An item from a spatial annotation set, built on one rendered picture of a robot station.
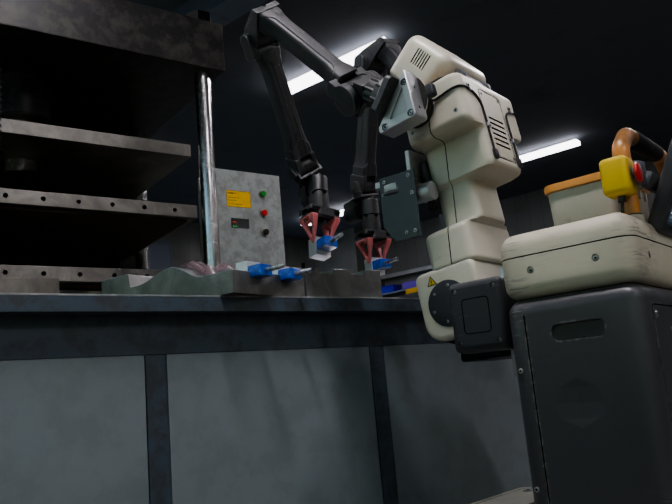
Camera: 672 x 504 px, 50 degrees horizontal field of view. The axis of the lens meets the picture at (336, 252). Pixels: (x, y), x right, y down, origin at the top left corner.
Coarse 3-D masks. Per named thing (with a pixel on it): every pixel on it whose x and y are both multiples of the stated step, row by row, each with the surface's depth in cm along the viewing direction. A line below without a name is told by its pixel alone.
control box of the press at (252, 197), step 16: (224, 176) 287; (240, 176) 291; (256, 176) 296; (272, 176) 300; (224, 192) 285; (240, 192) 290; (256, 192) 294; (272, 192) 299; (224, 208) 284; (240, 208) 288; (256, 208) 292; (272, 208) 297; (224, 224) 282; (240, 224) 286; (256, 224) 291; (272, 224) 295; (224, 240) 281; (240, 240) 285; (256, 240) 289; (272, 240) 294; (224, 256) 279; (240, 256) 283; (256, 256) 288; (272, 256) 292
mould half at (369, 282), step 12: (312, 276) 194; (324, 276) 197; (336, 276) 199; (348, 276) 202; (360, 276) 204; (372, 276) 207; (312, 288) 194; (324, 288) 196; (336, 288) 198; (348, 288) 201; (360, 288) 203; (372, 288) 206
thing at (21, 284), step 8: (0, 280) 161; (8, 280) 162; (16, 280) 163; (24, 280) 164; (32, 280) 165; (40, 280) 166; (48, 280) 167; (56, 280) 168; (0, 288) 161; (8, 288) 162; (16, 288) 162; (24, 288) 164; (32, 288) 164; (40, 288) 166; (48, 288) 167; (56, 288) 168
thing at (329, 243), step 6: (342, 234) 192; (318, 240) 198; (324, 240) 195; (330, 240) 196; (336, 240) 198; (312, 246) 199; (318, 246) 197; (324, 246) 196; (330, 246) 196; (336, 246) 197; (312, 252) 199; (318, 252) 198; (324, 252) 199; (330, 252) 200; (312, 258) 200; (318, 258) 200; (324, 258) 201
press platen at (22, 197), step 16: (0, 192) 230; (16, 192) 233; (32, 192) 236; (48, 192) 239; (48, 208) 241; (64, 208) 242; (80, 208) 244; (96, 208) 248; (112, 208) 251; (128, 208) 254; (144, 208) 260; (160, 208) 261; (176, 208) 265; (192, 208) 269; (128, 256) 323
